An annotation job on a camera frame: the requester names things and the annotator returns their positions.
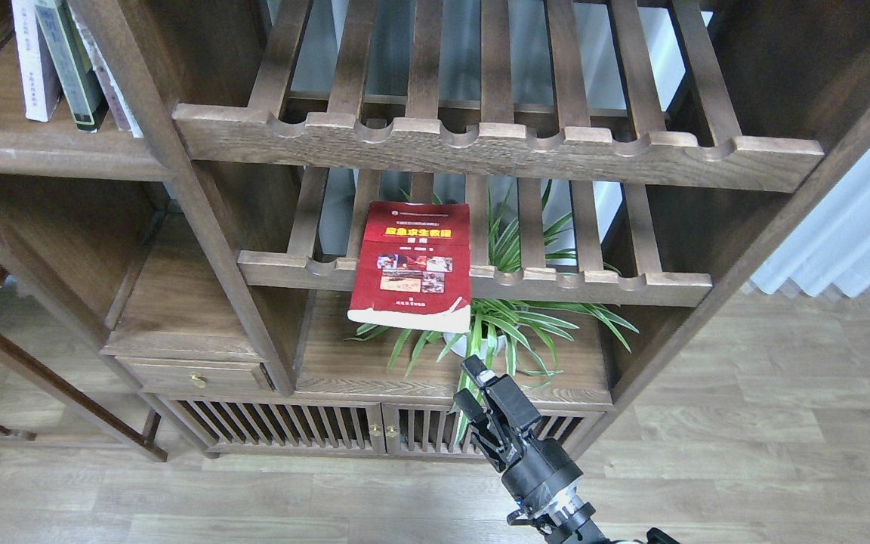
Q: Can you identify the brass drawer knob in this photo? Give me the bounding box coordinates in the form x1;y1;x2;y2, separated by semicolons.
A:
190;372;208;388

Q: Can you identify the white curtain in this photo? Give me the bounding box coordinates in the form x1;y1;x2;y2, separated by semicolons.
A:
750;149;870;298

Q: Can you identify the green spider plant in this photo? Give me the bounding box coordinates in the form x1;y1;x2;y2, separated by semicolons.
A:
345;179;638;448

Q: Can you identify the white standing book on shelf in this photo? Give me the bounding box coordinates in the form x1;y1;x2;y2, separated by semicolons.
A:
69;6;143;138

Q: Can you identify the white plant pot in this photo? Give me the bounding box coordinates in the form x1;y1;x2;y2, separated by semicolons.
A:
442;329;505;360

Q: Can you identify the red paperback book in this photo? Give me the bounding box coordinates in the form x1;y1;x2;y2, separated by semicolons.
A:
347;201;472;334

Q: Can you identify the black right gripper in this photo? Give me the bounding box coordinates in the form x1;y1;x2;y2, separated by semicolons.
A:
455;356;583;515

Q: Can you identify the green and black book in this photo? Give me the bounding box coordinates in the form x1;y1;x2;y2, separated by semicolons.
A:
33;1;108;133

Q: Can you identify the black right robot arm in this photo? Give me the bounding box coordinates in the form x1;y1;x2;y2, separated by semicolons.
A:
455;356;611;543

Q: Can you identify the dark wooden bookshelf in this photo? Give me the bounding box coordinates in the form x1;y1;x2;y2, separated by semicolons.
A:
0;1;870;459

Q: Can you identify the white cream paperback book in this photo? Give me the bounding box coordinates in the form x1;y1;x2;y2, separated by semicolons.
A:
11;0;62;122

